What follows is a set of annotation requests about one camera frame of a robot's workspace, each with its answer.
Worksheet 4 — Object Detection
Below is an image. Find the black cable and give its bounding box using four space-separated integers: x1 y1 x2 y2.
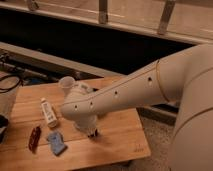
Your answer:
0 74 24 94

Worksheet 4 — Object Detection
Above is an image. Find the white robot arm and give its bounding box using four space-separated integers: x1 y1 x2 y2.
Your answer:
61 44 213 171

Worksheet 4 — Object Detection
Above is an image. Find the dark object at left edge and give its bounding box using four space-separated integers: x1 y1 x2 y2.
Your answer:
0 115 9 143

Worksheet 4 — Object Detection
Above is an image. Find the black and white striped eraser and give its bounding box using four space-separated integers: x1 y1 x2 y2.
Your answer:
87 129 98 138

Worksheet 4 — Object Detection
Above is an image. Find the wooden table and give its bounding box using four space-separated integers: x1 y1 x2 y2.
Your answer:
0 83 150 171

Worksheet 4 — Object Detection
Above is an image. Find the white plastic cup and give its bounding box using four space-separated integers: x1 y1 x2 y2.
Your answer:
58 76 75 96

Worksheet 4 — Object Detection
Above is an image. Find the white glue tube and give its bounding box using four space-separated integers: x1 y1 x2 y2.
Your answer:
41 98 58 128

